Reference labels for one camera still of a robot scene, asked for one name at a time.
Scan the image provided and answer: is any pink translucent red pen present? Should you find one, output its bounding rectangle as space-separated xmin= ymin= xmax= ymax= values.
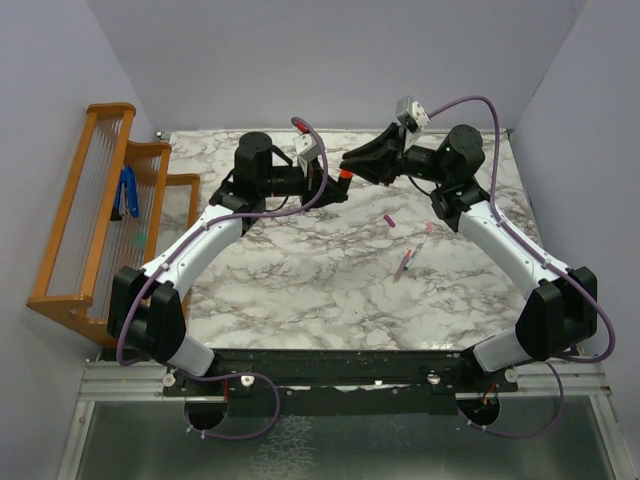
xmin=393 ymin=249 xmax=412 ymax=282

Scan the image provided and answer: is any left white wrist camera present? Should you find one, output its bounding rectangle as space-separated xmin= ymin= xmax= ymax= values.
xmin=293 ymin=133 xmax=320 ymax=176

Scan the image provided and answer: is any small green ball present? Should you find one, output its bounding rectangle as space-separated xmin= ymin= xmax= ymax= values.
xmin=131 ymin=232 xmax=147 ymax=250

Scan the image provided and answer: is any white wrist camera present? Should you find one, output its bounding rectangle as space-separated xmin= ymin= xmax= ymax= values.
xmin=293 ymin=133 xmax=320 ymax=176
xmin=396 ymin=96 xmax=431 ymax=134

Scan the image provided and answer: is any black orange highlighter marker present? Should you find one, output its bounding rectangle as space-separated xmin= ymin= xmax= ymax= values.
xmin=338 ymin=170 xmax=353 ymax=184

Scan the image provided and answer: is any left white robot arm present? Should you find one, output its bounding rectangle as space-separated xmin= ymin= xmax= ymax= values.
xmin=108 ymin=127 xmax=352 ymax=395

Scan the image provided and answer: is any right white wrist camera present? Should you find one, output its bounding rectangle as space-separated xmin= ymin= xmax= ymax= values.
xmin=396 ymin=96 xmax=431 ymax=134

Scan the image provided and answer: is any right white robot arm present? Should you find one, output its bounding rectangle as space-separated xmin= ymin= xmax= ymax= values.
xmin=340 ymin=123 xmax=597 ymax=391

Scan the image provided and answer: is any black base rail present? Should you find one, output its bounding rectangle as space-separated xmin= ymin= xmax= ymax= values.
xmin=158 ymin=349 xmax=517 ymax=416

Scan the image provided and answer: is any wooden tiered rack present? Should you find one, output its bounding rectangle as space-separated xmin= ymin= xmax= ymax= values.
xmin=26 ymin=102 xmax=200 ymax=348

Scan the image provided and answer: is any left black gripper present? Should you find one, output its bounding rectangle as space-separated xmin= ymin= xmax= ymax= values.
xmin=258 ymin=153 xmax=348 ymax=210

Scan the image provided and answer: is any white whiteboard marker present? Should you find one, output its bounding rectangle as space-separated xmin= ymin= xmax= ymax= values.
xmin=404 ymin=233 xmax=429 ymax=271

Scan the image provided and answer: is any purple pen cap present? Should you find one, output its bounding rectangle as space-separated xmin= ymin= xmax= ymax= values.
xmin=383 ymin=215 xmax=396 ymax=228

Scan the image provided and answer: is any blue stapler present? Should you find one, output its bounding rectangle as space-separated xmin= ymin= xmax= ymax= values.
xmin=110 ymin=165 xmax=140 ymax=221

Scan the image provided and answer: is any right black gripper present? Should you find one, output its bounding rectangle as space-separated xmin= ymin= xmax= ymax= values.
xmin=338 ymin=125 xmax=448 ymax=190

